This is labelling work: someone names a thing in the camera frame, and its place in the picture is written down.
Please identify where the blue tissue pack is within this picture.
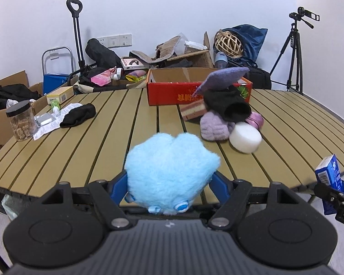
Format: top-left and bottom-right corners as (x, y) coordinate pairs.
(314, 154), (344, 215)

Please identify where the light blue plush toy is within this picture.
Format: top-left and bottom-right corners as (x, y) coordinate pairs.
(124, 133), (221, 215)

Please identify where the black sock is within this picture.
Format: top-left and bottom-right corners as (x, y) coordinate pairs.
(203, 85), (252, 123)

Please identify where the purple cloth pouch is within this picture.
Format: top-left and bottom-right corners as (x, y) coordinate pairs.
(193, 67), (250, 96)

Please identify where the lilac knitted hat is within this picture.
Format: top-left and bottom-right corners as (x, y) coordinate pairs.
(200, 110), (236, 142)

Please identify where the pink ribbon bundle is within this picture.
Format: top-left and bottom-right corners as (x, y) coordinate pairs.
(245, 112), (265, 131)

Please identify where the pink striped sponge block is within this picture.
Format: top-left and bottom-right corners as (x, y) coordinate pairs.
(180, 99), (209, 121)

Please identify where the black glove on table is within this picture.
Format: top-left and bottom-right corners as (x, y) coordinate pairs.
(59, 103), (96, 128)

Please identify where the white paper sheet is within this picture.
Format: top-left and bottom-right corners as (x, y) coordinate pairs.
(33, 103), (82, 140)

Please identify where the small yellow carton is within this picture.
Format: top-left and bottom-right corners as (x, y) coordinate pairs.
(46, 86), (74, 105)

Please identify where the red cardboard box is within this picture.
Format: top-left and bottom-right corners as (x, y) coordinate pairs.
(147, 67), (252, 106)

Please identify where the black bag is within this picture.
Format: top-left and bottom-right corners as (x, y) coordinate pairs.
(244, 67), (272, 89)

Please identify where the clear jar black lid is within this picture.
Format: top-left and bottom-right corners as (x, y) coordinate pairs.
(6, 100), (38, 141)

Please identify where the open brown cardboard box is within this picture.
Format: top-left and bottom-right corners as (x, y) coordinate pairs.
(129, 32), (214, 68)

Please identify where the wicker ball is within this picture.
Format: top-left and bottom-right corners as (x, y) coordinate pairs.
(214, 30), (243, 58)

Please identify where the dark blue fabric bag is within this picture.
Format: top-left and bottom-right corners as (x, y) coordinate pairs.
(213, 24), (268, 68)

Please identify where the white wall socket strip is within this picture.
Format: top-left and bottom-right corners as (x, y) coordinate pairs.
(96, 33), (132, 48)

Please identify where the camera on black tripod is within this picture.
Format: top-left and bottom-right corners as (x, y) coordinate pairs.
(269, 6), (320, 95)

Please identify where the black trolley handle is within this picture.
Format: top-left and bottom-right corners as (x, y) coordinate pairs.
(66, 0), (87, 76)

